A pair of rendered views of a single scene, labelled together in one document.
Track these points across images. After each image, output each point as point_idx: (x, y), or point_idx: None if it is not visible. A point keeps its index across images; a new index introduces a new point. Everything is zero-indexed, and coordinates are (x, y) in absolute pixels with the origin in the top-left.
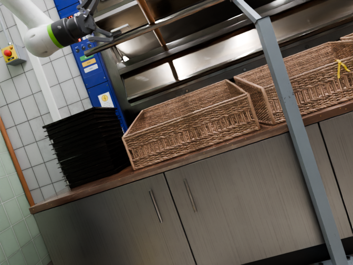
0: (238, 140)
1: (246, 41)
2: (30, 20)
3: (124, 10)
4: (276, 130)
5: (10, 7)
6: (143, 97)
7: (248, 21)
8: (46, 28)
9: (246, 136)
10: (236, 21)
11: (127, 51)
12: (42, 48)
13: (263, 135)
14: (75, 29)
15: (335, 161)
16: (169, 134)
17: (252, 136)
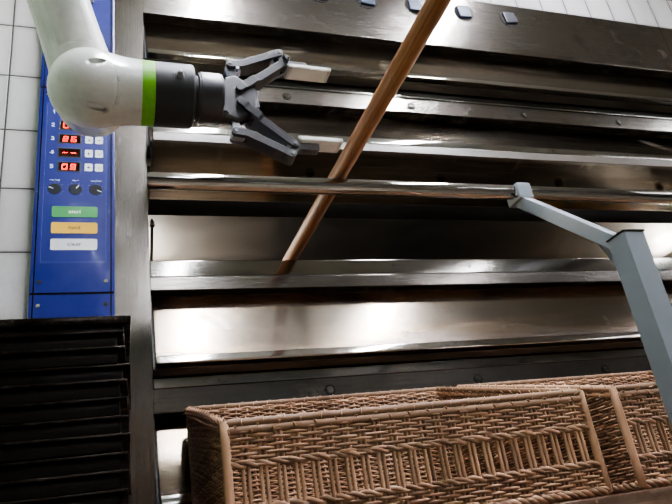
0: (578, 501)
1: (485, 317)
2: (75, 39)
3: (238, 147)
4: (665, 496)
5: None
6: (203, 371)
7: (491, 278)
8: (141, 62)
9: (598, 497)
10: (466, 268)
11: (154, 256)
12: (105, 97)
13: (639, 502)
14: (215, 95)
15: None
16: (375, 449)
17: (614, 500)
